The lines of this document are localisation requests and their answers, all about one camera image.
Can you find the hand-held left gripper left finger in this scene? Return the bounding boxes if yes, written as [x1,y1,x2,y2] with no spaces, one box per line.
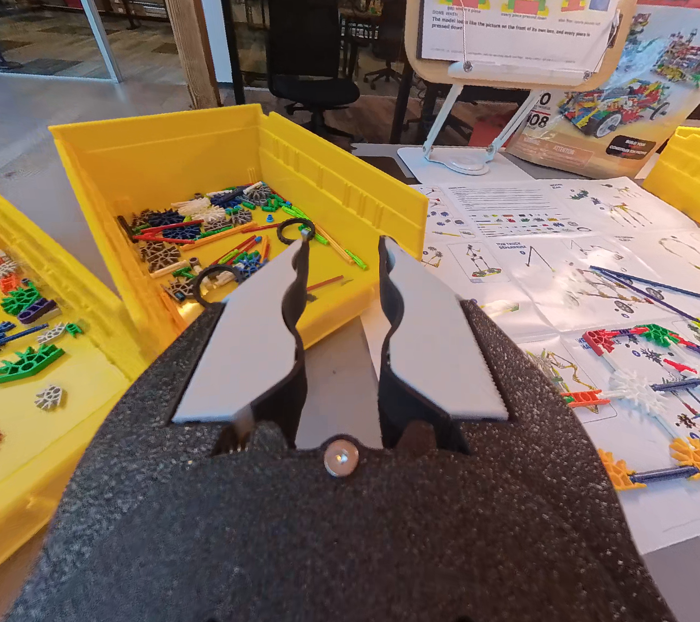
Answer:
[173,240,312,446]

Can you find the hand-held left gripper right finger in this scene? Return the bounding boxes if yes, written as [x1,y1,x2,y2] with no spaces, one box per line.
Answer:
[377,237,510,450]

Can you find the pile of coloured rods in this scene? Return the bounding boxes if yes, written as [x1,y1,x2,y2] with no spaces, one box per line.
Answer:
[118,182,370,306]

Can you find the yellow plastic parts bin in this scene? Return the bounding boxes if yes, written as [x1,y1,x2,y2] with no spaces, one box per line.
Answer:
[50,103,429,360]
[640,125,700,229]
[0,196,148,568]

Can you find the blue plastic rod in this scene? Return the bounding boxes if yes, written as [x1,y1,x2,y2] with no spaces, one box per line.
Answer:
[588,266,700,306]

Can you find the purple plastic rod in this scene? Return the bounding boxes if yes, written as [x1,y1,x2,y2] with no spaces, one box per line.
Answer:
[596,272,700,325]

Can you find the white building instruction sheet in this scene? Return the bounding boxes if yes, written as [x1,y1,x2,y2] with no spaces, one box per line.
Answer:
[361,176,700,557]

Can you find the loose coloured connector pieces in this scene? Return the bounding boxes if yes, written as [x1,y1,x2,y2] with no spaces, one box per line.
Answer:
[0,248,86,413]

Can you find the black office chair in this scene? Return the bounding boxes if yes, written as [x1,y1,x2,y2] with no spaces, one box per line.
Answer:
[266,0,362,141]

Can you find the wooden display board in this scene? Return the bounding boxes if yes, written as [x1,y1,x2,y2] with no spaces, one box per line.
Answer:
[405,0,662,92]

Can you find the cardboard toy set box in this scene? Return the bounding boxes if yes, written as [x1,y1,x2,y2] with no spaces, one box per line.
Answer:
[503,0,700,180]

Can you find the black rubber tyre ring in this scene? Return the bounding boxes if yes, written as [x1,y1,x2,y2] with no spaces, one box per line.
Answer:
[192,264,239,303]
[276,218,318,246]

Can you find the colourful rod connector frame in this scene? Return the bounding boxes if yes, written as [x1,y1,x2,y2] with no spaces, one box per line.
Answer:
[558,322,700,491]

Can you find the wooden post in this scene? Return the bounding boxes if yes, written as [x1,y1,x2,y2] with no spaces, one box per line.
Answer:
[146,0,223,111]

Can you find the grey metal frame post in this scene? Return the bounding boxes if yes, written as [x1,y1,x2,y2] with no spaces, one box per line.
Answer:
[50,0,121,81]

